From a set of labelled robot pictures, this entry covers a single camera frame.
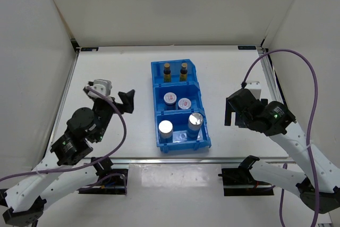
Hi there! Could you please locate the silver-lid white jar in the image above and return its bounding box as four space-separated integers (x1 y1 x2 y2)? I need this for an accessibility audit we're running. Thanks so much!
158 120 173 144
187 113 203 139

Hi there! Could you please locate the red-label lid jar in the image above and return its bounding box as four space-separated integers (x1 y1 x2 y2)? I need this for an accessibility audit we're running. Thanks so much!
164 92 177 110
177 98 192 110

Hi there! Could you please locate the brown bottle yellow label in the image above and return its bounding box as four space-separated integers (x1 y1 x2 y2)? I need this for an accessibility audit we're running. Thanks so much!
179 63 188 82
163 63 172 82

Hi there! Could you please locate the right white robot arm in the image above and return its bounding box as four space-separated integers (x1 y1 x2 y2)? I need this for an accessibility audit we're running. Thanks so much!
226 88 339 214

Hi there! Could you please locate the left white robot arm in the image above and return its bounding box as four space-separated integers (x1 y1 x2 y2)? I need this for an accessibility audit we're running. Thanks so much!
1 86 135 226

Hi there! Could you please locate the blue three-compartment plastic bin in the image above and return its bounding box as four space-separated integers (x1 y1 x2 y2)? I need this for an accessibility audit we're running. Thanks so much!
151 59 211 153

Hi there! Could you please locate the right blue corner label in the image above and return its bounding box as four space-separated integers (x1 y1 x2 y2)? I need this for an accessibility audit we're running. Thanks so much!
237 45 257 51

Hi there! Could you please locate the blue corner label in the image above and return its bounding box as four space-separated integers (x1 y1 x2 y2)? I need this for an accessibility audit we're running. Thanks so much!
80 47 99 52
237 45 257 51

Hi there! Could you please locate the left blue corner label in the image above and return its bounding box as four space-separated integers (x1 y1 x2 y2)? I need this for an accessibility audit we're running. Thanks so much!
80 47 99 52

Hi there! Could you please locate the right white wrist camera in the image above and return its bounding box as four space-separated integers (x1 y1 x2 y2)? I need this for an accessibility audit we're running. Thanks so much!
245 81 262 100

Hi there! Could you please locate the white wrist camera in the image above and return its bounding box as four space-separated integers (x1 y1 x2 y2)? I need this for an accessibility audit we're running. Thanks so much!
84 79 112 98
245 81 262 100

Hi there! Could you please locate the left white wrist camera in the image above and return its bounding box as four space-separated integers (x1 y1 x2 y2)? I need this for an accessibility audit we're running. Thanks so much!
84 79 112 98

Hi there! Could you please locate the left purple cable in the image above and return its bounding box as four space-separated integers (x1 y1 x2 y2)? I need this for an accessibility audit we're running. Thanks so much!
0 88 128 195

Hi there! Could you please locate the purple cable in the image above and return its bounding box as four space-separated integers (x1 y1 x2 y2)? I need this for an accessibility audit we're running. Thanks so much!
0 88 128 195
241 49 319 227

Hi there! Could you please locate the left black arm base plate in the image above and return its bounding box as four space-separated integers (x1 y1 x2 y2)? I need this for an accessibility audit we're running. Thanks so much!
78 168 129 195

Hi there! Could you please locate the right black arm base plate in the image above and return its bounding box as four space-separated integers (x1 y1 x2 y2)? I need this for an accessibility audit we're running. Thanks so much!
218 168 274 197

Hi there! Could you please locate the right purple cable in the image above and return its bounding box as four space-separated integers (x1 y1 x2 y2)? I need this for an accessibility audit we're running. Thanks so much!
241 49 319 227

